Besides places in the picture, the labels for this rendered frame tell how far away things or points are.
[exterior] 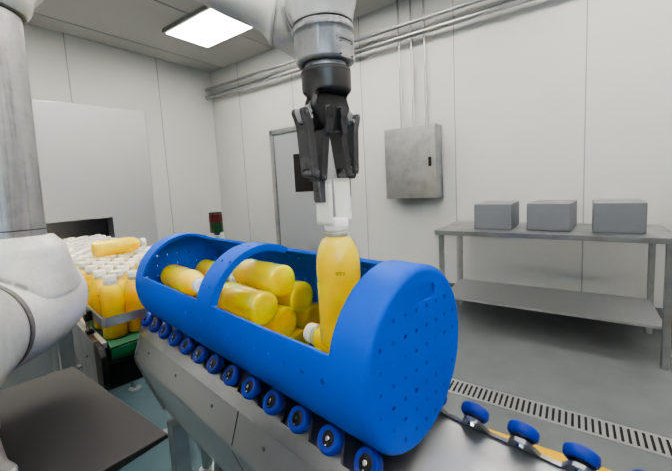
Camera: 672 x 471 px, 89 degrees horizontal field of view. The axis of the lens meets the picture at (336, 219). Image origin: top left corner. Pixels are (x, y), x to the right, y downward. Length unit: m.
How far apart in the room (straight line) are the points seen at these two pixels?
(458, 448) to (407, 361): 0.20
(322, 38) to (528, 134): 3.51
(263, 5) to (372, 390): 0.64
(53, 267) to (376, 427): 0.58
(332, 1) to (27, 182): 0.58
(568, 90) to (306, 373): 3.69
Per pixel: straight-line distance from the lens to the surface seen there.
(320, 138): 0.52
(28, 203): 0.77
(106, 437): 0.69
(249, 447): 0.82
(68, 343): 1.46
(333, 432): 0.64
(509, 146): 3.95
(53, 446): 0.71
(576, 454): 0.67
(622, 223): 3.19
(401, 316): 0.51
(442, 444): 0.70
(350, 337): 0.48
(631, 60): 4.02
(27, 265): 0.74
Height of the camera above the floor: 1.37
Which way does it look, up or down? 6 degrees down
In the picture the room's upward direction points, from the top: 3 degrees counter-clockwise
